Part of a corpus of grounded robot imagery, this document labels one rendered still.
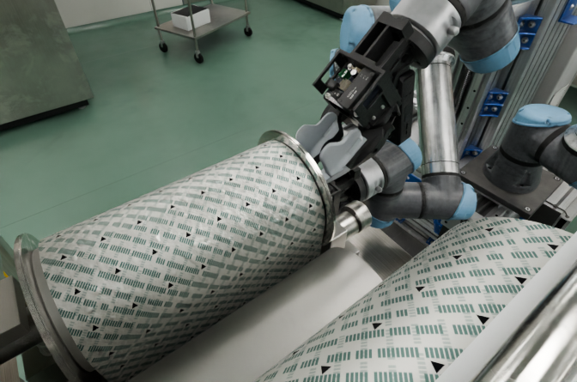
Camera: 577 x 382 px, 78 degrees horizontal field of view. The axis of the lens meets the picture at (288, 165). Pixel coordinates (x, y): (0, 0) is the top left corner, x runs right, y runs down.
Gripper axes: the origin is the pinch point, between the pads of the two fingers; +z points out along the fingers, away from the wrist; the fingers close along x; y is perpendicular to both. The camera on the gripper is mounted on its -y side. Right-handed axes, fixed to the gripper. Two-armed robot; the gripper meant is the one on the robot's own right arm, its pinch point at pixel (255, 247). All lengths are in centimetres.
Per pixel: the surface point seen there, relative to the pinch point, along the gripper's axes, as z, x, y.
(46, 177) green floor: 41, -194, -109
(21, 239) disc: 22.2, 3.1, 22.7
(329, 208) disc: -2.2, 12.6, 18.9
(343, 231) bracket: -5.8, 11.8, 11.6
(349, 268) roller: -1.4, 17.2, 14.5
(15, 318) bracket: 24.3, 8.0, 20.1
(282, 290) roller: 5.2, 14.7, 13.6
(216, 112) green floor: -81, -197, -109
